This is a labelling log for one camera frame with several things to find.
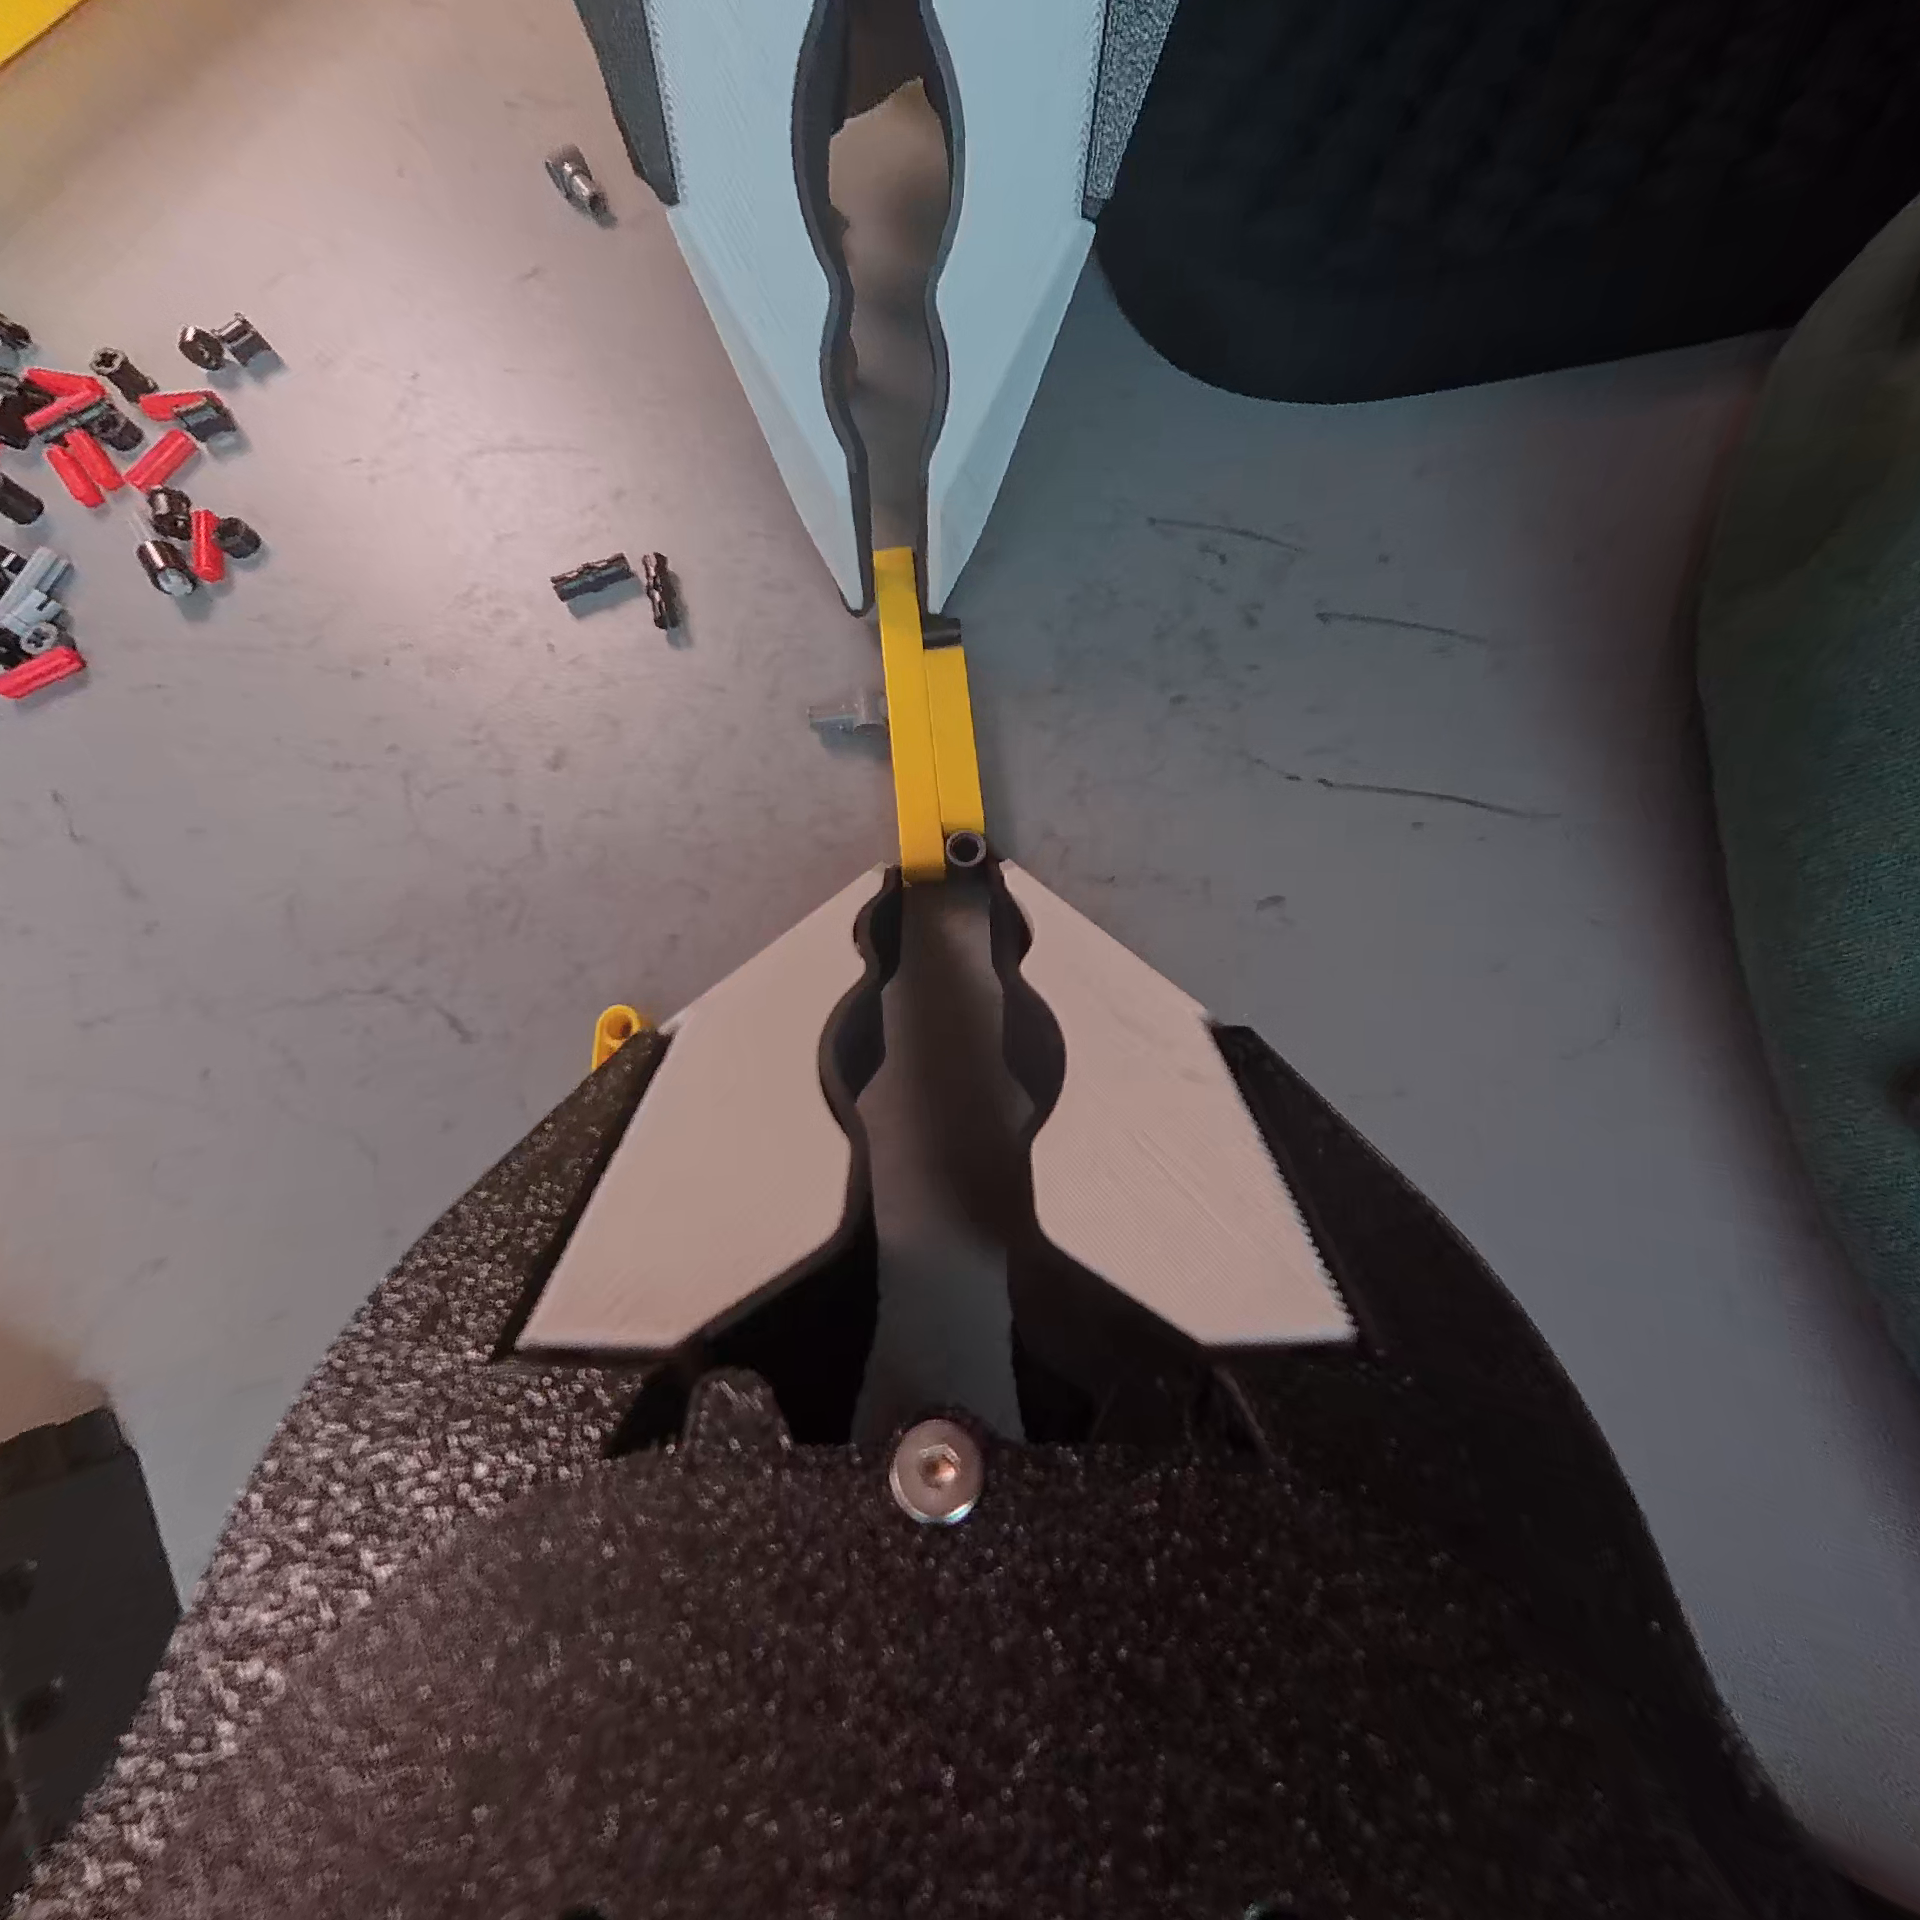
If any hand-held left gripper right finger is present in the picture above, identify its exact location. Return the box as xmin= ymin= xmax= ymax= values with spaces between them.
xmin=990 ymin=861 xmax=1361 ymax=1444

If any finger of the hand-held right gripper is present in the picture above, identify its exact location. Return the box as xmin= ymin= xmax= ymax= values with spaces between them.
xmin=645 ymin=0 xmax=877 ymax=618
xmin=920 ymin=0 xmax=1114 ymax=613

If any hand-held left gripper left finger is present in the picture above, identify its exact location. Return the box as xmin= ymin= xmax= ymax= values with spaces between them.
xmin=514 ymin=864 xmax=905 ymax=1444

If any long yellow lego beam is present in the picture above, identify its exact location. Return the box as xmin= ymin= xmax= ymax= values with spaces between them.
xmin=873 ymin=544 xmax=942 ymax=888

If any pile of small lego pieces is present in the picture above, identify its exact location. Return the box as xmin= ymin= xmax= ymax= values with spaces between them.
xmin=0 ymin=306 xmax=288 ymax=705

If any yellow black lego vehicle model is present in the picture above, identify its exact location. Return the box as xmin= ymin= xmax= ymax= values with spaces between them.
xmin=0 ymin=1400 xmax=184 ymax=1847

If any black quilted cushion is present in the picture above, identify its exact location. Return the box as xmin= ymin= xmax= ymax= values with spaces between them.
xmin=1094 ymin=0 xmax=1920 ymax=404

